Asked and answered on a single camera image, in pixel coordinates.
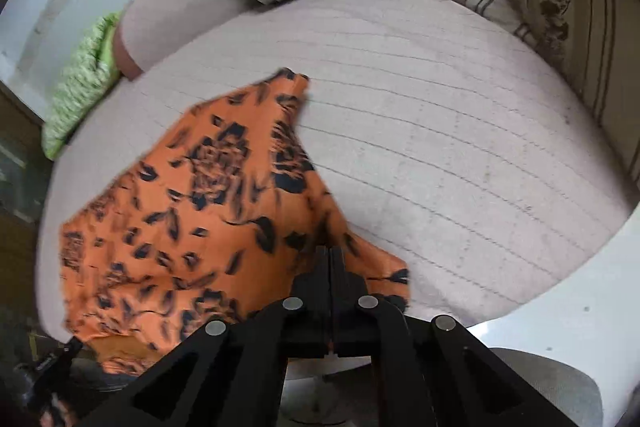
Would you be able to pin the pink bolster cushion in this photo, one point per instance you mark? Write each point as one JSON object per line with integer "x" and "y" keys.
{"x": 150, "y": 30}

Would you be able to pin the green checkered folded blanket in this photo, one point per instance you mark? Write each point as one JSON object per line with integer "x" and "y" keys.
{"x": 86, "y": 78}

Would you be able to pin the orange black floral blouse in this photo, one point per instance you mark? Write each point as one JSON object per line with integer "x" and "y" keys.
{"x": 215, "y": 222}

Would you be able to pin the dark wooden glass cabinet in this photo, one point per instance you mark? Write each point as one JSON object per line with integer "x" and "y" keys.
{"x": 25, "y": 176}

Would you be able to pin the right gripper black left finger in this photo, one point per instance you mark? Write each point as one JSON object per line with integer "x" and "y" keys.
{"x": 230, "y": 374}

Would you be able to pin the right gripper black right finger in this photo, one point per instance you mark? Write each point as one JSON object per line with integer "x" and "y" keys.
{"x": 428, "y": 373}

